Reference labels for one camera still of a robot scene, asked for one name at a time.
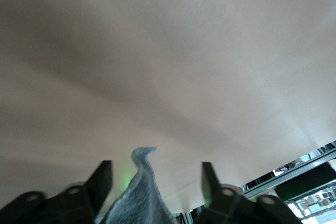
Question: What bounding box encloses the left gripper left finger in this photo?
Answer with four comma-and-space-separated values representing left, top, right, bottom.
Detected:
0, 160, 113, 224

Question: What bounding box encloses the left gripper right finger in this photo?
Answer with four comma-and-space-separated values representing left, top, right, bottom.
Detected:
201, 161, 302, 224

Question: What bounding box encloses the purple and grey towel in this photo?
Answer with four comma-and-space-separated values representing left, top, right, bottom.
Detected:
98, 146, 176, 224

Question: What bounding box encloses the black flat panel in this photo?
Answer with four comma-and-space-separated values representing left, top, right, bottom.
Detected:
275, 162, 336, 201

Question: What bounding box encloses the aluminium table edge rail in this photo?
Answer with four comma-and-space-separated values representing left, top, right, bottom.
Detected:
240, 142, 336, 191

